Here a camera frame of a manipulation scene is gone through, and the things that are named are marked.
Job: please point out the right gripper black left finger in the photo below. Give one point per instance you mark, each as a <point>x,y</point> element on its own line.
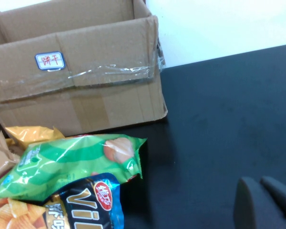
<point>250,207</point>

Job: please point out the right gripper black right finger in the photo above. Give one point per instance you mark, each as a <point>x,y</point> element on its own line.
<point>281,195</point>

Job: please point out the small yellow snack packet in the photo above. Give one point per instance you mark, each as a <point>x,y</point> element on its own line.
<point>31,136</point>

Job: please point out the blue black ridged chips bag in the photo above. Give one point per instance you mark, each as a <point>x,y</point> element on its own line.
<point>85,210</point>

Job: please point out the cardboard box with clear tape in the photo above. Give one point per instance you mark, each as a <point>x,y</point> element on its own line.
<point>97,95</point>

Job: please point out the green potato chips bag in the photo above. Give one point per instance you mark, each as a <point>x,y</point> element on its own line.
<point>62,162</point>

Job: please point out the brown biscuit packet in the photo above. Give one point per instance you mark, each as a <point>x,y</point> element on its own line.
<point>2,155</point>

